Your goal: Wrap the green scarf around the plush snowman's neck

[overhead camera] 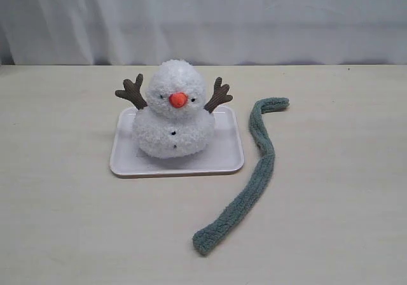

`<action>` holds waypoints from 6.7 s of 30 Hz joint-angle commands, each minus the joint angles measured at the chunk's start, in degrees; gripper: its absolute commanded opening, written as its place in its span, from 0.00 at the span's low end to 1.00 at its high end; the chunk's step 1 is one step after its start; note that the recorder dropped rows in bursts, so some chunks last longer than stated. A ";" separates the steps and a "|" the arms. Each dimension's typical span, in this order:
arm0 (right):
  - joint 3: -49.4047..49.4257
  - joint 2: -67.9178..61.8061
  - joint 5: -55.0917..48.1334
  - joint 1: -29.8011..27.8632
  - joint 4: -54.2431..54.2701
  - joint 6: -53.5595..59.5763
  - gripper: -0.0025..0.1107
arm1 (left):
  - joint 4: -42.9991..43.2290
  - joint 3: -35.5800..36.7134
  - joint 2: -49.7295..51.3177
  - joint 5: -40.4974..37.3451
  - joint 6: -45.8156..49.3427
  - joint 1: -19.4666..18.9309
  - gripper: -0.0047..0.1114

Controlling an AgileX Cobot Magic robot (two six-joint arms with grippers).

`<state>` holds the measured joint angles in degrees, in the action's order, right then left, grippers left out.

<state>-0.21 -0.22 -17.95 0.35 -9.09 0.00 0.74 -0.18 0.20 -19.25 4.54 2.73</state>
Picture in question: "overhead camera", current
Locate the white rectangular tray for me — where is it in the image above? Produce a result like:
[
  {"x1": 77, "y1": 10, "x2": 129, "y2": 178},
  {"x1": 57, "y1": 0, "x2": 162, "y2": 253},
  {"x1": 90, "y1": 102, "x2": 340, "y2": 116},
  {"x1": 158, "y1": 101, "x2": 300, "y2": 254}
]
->
[{"x1": 109, "y1": 106, "x2": 245, "y2": 178}]

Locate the white plush snowman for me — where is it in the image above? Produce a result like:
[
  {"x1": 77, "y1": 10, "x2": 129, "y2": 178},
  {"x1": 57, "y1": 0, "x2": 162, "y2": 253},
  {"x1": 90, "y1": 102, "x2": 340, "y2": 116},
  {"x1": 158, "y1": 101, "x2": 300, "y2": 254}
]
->
[{"x1": 114, "y1": 60, "x2": 233, "y2": 159}]

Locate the green fuzzy scarf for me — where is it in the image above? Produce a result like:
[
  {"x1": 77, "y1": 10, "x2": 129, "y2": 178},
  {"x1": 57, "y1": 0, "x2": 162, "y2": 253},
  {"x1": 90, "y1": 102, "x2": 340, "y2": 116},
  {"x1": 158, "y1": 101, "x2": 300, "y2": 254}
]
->
[{"x1": 191, "y1": 97, "x2": 290, "y2": 256}]

